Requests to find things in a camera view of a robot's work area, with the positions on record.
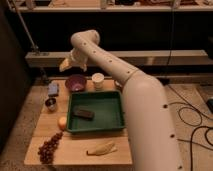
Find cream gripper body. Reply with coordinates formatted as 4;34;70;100
59;49;88;72

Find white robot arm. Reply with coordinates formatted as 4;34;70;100
60;30;184;171

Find white paper cup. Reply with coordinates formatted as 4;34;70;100
92;73;104;90

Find small metal cup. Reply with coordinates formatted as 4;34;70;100
45;98;57;112

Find purple bowl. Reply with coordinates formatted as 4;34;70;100
65;74;87;92

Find metal stand pole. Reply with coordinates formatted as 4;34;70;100
11;0;49;56

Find brown bowl with cloth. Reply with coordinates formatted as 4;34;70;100
114;80;122;91

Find dark rectangular block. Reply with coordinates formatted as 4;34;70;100
73;109;94;120

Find green plastic tray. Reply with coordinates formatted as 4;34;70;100
67;91;125;134

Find yellow round fruit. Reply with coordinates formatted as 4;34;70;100
58;117;67;131

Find long metal beam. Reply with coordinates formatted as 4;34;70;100
25;50;213;68

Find wooden board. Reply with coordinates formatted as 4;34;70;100
24;80;132;167

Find yellow banana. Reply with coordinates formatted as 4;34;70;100
86;141;117;156

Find bunch of red grapes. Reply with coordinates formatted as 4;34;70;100
38;132;63;164

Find black floor cables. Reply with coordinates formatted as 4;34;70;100
166;84;213;171

